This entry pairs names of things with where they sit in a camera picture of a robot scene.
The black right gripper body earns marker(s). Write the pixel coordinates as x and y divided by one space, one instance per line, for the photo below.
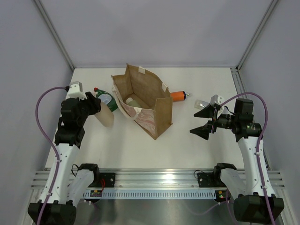
225 121

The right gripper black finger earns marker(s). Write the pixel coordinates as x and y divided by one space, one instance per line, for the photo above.
203 131
206 112

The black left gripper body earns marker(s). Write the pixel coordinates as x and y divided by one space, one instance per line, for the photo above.
85 109

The beige pump bottle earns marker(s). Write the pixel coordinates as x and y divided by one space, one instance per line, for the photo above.
105 116

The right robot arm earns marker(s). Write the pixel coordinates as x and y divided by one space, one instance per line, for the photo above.
254 199

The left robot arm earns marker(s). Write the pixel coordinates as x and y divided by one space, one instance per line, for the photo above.
60 197

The brown canvas tote bag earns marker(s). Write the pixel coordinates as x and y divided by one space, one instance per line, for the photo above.
155 114

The green dish soap bottle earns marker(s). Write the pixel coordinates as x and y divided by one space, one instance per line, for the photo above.
107 98

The orange spray bottle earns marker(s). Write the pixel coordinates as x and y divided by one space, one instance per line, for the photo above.
179 96

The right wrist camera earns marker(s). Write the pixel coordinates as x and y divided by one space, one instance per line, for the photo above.
217 99

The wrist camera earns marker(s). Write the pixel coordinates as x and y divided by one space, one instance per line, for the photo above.
217 99
76 91

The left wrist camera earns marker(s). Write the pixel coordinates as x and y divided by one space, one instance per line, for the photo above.
76 91

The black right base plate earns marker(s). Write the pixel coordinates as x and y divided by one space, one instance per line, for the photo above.
209 180

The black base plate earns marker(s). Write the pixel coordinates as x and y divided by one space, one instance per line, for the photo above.
106 178
209 180

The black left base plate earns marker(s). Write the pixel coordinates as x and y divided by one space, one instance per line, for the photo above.
106 178

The aluminium front rail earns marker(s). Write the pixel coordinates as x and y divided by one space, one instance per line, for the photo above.
153 179

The left aluminium frame post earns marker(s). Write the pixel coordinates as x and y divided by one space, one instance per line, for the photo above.
50 26

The aluminium frame post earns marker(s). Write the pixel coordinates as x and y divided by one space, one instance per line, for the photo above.
50 26
263 22

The white slotted cable duct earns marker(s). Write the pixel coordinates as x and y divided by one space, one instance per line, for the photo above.
150 194

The right aluminium frame post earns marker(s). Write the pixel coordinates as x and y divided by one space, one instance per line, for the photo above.
263 22

